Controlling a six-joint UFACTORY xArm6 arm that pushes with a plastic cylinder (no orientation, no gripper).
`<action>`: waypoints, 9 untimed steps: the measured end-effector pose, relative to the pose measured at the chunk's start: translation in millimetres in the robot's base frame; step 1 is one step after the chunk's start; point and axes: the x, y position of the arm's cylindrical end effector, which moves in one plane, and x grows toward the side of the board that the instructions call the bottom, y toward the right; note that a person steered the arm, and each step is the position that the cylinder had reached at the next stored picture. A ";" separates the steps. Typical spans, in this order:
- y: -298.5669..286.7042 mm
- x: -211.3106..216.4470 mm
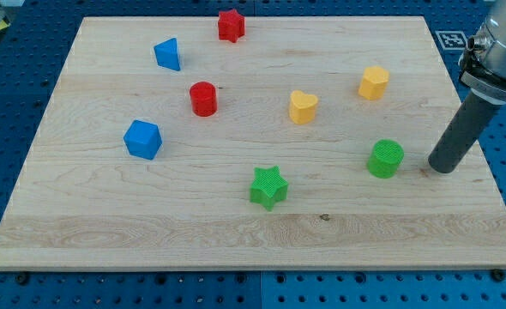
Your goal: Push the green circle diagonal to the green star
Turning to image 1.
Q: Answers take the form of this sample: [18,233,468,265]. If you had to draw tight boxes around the blue cube block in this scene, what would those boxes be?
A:
[123,119,162,160]

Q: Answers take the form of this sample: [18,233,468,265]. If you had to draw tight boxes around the green cylinder block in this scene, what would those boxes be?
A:
[366,139,404,179]

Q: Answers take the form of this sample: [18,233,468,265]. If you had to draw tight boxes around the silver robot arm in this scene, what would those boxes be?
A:
[428,0,506,173]

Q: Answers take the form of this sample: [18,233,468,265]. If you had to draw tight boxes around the green star block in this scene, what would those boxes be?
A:
[250,166,288,211]

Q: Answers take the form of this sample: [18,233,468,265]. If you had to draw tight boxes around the yellow hexagon block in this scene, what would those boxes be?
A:
[358,66,389,100]

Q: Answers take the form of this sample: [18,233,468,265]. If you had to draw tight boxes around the blue triangle block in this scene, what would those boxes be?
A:
[154,38,181,71]

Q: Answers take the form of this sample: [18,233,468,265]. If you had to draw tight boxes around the red cylinder block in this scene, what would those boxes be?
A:
[189,82,218,117]

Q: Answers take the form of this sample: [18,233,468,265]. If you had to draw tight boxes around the wooden board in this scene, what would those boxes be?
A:
[0,16,506,271]

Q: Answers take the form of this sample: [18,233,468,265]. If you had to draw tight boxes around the yellow heart block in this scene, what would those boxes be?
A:
[288,90,319,124]

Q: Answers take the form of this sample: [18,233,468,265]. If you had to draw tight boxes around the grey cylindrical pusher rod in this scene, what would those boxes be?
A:
[428,92,501,173]

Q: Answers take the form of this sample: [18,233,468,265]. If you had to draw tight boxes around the fiducial marker tag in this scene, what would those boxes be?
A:
[436,30,467,51]

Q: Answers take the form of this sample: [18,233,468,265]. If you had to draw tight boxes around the red star block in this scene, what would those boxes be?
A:
[218,9,245,43]

